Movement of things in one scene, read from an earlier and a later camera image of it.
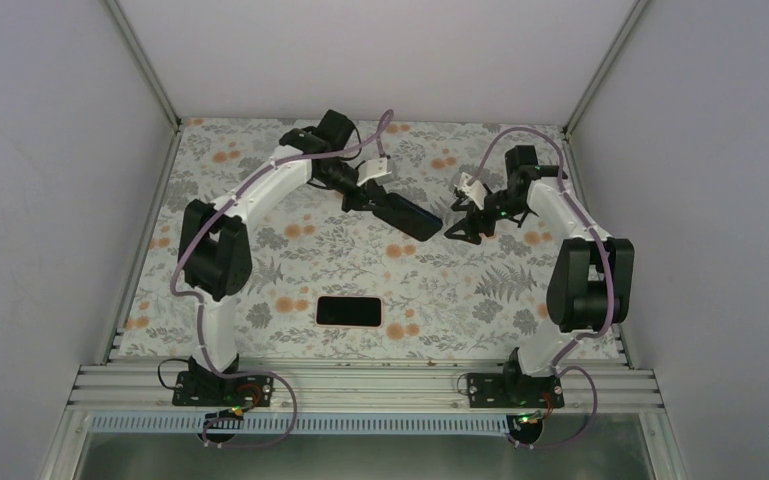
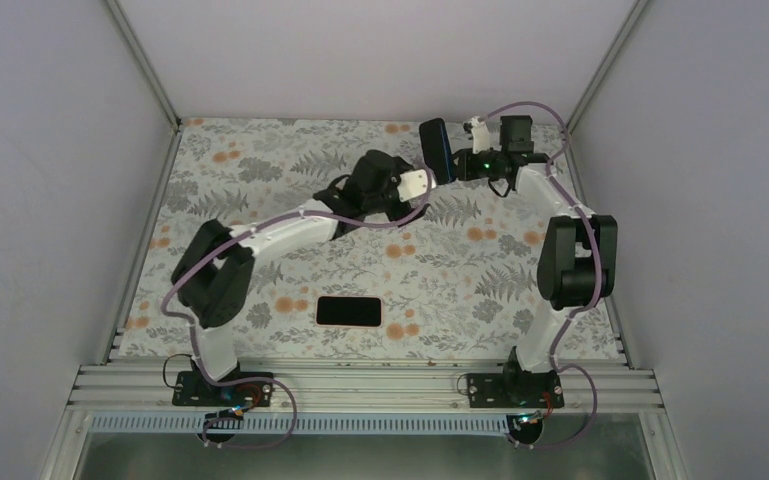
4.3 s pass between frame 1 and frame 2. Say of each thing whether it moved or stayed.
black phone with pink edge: stayed
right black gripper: moved
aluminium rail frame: stayed
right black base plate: stayed
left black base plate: stayed
